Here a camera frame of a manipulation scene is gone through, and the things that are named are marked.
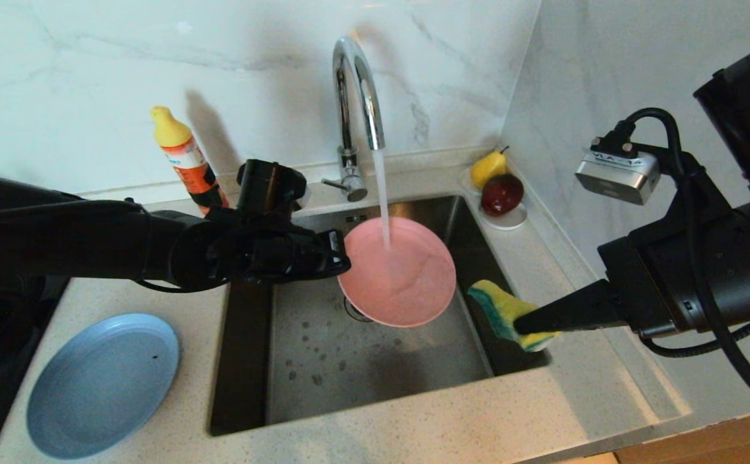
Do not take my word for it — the blue plastic plate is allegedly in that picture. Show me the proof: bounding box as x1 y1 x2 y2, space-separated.
26 313 181 460

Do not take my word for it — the round metal drain strainer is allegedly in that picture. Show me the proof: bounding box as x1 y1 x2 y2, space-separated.
344 298 376 323

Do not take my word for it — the orange detergent bottle yellow cap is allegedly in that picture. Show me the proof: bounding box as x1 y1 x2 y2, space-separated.
151 105 230 215

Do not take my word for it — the thin black braided cable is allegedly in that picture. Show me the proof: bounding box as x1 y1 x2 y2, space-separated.
639 313 750 359

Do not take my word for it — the pink plastic plate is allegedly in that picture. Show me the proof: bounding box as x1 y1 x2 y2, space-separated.
338 216 457 328

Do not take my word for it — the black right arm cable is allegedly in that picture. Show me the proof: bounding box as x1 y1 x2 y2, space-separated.
597 108 750 424

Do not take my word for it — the dark red apple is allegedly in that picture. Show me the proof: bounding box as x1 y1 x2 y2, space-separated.
480 173 524 217

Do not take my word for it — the yellow pear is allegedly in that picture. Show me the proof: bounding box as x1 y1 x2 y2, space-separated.
470 146 510 190

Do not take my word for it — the yellow fish-shaped sponge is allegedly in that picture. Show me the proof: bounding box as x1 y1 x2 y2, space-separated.
467 279 561 353

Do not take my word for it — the stainless steel sink basin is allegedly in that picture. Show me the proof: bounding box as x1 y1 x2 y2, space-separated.
209 195 550 437

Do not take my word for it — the chrome gooseneck faucet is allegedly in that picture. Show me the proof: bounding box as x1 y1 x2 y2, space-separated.
321 36 387 203

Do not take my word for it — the wooden cabinet panel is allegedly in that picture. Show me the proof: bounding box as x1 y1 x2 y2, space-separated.
613 409 750 464

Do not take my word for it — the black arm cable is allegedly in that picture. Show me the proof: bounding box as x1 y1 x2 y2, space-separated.
131 274 237 295
597 108 750 424

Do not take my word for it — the small white dish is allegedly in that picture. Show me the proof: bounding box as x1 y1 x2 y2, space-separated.
458 165 529 231

